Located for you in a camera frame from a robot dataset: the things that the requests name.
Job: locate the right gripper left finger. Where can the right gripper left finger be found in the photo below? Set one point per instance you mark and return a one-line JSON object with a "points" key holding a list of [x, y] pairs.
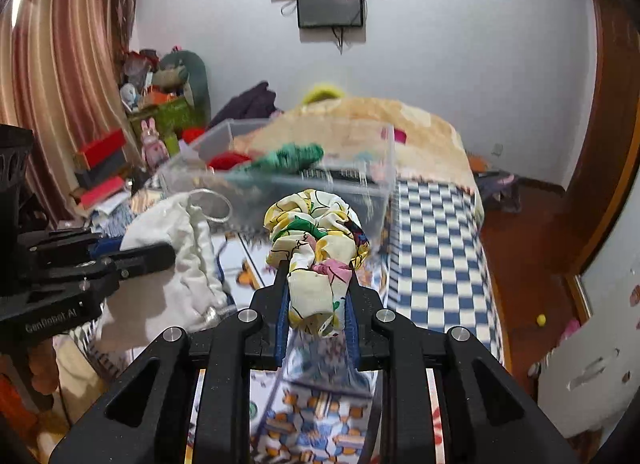
{"points": [[187, 396]]}

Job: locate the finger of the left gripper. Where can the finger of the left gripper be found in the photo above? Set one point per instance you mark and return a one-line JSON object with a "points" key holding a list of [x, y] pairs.
{"points": [[140, 261], [81, 240]]}

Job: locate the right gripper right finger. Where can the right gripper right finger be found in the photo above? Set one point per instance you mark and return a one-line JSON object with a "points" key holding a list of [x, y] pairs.
{"points": [[445, 387]]}

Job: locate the white drawstring pouch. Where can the white drawstring pouch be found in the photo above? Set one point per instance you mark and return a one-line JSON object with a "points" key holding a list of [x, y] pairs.
{"points": [[188, 294]]}

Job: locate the clear plastic storage box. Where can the clear plastic storage box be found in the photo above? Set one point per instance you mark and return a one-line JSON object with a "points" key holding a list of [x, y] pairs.
{"points": [[364, 181]]}

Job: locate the yellow floral scrunchie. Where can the yellow floral scrunchie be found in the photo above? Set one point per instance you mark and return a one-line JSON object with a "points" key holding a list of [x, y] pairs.
{"points": [[318, 236]]}

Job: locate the red box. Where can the red box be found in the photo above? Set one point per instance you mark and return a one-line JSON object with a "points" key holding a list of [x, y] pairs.
{"points": [[95, 152]]}

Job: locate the pink rabbit toy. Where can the pink rabbit toy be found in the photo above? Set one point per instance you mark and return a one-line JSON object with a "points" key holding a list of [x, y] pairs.
{"points": [[154, 151]]}

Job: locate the green cardboard box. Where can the green cardboard box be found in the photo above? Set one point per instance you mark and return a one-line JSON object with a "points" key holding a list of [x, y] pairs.
{"points": [[169, 117]]}

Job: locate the patterned colourful tablecloth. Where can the patterned colourful tablecloth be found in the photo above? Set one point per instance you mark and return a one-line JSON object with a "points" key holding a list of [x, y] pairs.
{"points": [[434, 225]]}

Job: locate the green knitted item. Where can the green knitted item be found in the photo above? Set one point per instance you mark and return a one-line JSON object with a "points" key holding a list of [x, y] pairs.
{"points": [[290, 159]]}

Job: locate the green dinosaur plush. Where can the green dinosaur plush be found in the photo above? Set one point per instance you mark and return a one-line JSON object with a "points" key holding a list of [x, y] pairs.
{"points": [[184, 71]]}

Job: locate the dark purple clothing pile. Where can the dark purple clothing pile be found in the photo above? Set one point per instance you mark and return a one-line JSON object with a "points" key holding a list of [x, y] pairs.
{"points": [[254, 104]]}

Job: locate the striped pink curtain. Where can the striped pink curtain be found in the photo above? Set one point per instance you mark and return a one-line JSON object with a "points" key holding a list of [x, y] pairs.
{"points": [[60, 71]]}

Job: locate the yellow fuzzy headband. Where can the yellow fuzzy headband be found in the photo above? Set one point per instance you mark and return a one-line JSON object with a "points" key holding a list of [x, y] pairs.
{"points": [[322, 92]]}

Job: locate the beige fleece blanket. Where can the beige fleece blanket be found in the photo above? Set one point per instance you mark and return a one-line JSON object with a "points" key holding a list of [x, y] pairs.
{"points": [[426, 147]]}

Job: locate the small black wall monitor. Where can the small black wall monitor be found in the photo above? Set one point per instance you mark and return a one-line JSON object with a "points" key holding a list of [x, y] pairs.
{"points": [[329, 14]]}

